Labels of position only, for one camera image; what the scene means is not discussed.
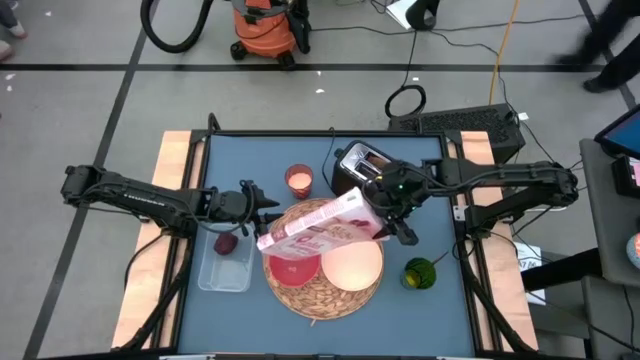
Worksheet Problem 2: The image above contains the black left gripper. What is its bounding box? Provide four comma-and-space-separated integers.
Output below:
212, 179, 287, 240

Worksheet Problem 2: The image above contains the black perforated computer case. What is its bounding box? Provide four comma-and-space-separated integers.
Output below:
388, 102, 527, 164

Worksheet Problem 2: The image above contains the clear plastic container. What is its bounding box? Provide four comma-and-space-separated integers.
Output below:
197, 221, 257, 294

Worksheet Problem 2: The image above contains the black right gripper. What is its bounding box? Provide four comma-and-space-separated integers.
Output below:
363, 161, 432, 247

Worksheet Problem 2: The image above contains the black toaster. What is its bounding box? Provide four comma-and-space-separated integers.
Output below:
331, 139, 402, 200

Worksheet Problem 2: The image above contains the white paper sheet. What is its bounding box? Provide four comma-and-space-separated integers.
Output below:
514, 241, 547, 307

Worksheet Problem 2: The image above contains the peach round plate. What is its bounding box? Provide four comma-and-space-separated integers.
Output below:
320, 239, 385, 293

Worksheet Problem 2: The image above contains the wooden table side board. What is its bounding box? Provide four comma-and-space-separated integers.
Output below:
459, 130, 539, 352
110, 130, 194, 350

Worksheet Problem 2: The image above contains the grey desk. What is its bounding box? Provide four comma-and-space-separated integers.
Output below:
579, 138, 640, 287

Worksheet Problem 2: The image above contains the small black desk device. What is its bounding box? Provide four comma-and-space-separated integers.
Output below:
611, 155, 640, 198

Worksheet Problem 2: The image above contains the brown toast slice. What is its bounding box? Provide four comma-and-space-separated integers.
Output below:
363, 153, 393, 172

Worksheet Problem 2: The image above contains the green glass tumbler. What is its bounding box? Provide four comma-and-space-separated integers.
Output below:
400, 256, 438, 291

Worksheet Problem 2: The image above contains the orange shop vacuum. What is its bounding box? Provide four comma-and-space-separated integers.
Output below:
229, 0, 312, 71

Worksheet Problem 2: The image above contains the yellow cable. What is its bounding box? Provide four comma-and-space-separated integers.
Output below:
488, 0, 522, 107

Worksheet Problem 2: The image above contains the coiled black cable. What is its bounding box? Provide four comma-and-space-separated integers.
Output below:
384, 84, 428, 120

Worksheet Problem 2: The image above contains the black table frame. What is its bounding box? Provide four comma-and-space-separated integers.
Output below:
159, 112, 501, 360

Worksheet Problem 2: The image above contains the black vacuum hose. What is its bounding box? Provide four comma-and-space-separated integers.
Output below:
139, 0, 217, 55

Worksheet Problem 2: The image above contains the black curved stand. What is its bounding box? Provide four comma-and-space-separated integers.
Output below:
405, 0, 442, 32

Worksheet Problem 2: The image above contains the pink strawberry yogurt cereal box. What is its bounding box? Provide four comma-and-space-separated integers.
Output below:
255, 186, 391, 261

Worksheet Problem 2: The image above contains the red ceramic bowl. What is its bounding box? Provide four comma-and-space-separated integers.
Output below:
268, 252, 322, 289

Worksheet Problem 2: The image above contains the black computer monitor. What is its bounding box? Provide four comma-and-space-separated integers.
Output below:
593, 104, 640, 161

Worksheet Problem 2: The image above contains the round woven straw placemat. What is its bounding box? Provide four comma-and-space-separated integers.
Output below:
262, 197, 387, 322

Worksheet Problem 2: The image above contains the dark red apple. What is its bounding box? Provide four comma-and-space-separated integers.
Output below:
213, 231, 240, 257

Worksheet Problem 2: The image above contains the person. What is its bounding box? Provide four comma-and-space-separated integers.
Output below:
0, 0, 29, 62
553, 0, 640, 95

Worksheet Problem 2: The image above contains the red glass tumbler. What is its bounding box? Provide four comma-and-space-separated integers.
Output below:
284, 163, 315, 201

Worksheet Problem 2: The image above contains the colourful ball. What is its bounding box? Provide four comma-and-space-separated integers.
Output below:
625, 231, 640, 272

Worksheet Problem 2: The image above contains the black toaster power cord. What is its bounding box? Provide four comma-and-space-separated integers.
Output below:
321, 126, 338, 189

